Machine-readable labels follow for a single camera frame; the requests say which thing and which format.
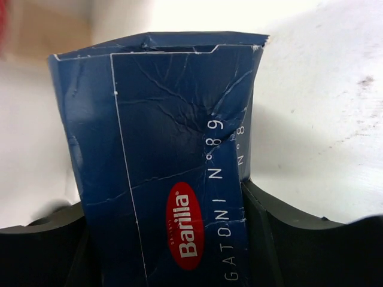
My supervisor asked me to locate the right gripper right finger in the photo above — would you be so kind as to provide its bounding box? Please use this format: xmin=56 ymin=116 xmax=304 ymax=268
xmin=241 ymin=181 xmax=382 ymax=286

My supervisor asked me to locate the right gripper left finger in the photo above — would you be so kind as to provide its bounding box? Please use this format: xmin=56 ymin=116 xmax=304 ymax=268
xmin=1 ymin=203 xmax=99 ymax=286

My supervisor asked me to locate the blue pasta box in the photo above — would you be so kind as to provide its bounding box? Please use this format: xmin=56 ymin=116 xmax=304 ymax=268
xmin=48 ymin=32 xmax=269 ymax=286

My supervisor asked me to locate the red pasta bag front side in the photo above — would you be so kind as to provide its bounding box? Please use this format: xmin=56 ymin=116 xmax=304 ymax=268
xmin=0 ymin=0 xmax=8 ymax=50

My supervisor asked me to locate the wooden two-tier shelf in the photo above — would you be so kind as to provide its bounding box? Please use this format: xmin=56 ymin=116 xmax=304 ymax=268
xmin=1 ymin=1 xmax=92 ymax=65

